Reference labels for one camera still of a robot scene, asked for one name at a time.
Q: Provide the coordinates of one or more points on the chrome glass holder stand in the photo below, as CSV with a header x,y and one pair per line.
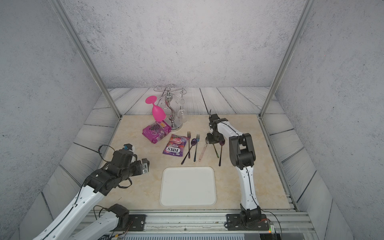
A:
x,y
172,99

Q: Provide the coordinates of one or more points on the Fox's berries candy bag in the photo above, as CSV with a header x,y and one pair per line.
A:
x,y
176,145

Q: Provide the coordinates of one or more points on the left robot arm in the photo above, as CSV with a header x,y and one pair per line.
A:
x,y
97,185

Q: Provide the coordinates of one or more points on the magenta grape snack pack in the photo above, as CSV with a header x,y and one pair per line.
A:
x,y
156,131

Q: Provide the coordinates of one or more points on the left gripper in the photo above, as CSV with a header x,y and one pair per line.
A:
x,y
140,170

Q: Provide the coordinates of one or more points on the pink plastic wine glass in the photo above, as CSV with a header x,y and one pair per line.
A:
x,y
158,112

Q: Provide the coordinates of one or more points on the clear wine glass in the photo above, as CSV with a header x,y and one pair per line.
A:
x,y
181,112

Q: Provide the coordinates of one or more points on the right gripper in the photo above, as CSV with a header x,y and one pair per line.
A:
x,y
211,140

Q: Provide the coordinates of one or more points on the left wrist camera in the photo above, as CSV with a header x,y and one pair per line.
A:
x,y
129,147

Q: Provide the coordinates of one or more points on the dark purple fork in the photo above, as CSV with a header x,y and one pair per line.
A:
x,y
189,143

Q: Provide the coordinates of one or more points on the aluminium front rail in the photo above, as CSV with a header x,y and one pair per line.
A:
x,y
282,223

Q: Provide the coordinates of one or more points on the left aluminium frame post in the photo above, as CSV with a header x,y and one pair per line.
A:
x,y
68,26

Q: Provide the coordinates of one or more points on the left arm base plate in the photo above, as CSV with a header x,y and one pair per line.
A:
x,y
131,223

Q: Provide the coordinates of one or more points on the aluminium frame post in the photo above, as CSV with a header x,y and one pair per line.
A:
x,y
308,7
68,26

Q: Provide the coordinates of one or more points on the right aluminium frame post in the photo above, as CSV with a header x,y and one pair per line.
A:
x,y
308,7

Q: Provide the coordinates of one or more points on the white rectangular tray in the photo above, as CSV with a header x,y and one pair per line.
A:
x,y
188,187

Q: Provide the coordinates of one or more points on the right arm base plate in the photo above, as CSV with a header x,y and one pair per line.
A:
x,y
238,222

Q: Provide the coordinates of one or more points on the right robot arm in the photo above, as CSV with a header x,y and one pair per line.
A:
x,y
242,155

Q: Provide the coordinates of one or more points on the dark purple spoon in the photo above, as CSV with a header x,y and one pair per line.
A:
x,y
193,143
222,143

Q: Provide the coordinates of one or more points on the silver spoon pink handle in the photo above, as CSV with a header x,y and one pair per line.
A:
x,y
204,149

